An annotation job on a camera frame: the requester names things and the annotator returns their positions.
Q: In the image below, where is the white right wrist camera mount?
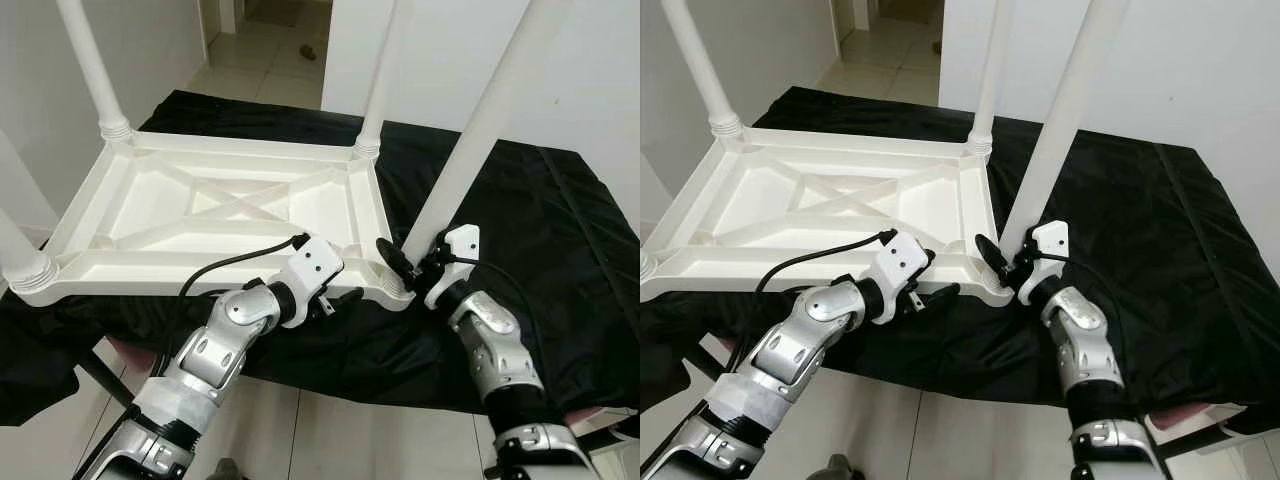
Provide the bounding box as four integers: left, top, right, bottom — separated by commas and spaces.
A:
1018, 220, 1071, 306
425, 225, 481, 311

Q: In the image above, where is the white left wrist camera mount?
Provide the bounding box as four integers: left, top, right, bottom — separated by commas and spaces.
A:
272, 235, 344, 326
865, 232, 936, 323

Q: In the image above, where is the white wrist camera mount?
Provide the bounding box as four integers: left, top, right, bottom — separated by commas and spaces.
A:
1018, 220, 1071, 306
272, 235, 344, 326
425, 225, 481, 311
865, 232, 936, 323

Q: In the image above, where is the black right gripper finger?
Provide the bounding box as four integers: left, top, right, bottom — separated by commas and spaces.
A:
376, 238, 414, 281
976, 235, 1010, 278

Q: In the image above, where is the black metal table leg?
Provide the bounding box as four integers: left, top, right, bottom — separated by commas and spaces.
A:
700, 340, 746, 386
75, 350, 136, 406

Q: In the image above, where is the black table cloth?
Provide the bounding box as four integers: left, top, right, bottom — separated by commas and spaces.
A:
640, 88, 1280, 426
0, 90, 641, 426

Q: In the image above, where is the white plastic table top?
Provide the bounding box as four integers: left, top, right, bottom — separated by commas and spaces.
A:
5, 130, 416, 313
640, 127, 1013, 306

